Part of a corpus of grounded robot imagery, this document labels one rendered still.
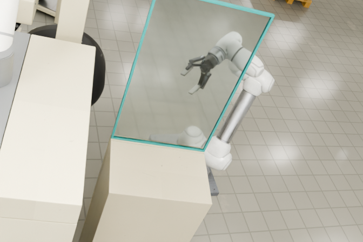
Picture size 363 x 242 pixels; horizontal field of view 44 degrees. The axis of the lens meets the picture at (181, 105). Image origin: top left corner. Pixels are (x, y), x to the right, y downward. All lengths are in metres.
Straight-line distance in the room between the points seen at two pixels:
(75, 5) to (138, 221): 1.17
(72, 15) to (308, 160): 3.41
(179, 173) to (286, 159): 2.56
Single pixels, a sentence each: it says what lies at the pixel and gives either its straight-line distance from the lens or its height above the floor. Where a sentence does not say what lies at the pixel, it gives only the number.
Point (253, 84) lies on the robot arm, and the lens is 2.96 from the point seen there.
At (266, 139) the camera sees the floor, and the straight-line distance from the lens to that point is 4.98.
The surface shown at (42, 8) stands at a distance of 5.50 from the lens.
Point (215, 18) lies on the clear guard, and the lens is 2.06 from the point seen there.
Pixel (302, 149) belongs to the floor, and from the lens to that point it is 5.14.
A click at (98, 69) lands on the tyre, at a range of 2.81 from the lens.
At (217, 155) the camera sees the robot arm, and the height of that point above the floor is 1.01.
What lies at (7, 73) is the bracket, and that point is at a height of 1.86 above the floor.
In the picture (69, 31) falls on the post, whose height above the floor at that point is 1.75.
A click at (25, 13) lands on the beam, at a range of 2.51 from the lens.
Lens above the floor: 3.10
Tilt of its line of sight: 40 degrees down
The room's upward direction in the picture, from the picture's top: 23 degrees clockwise
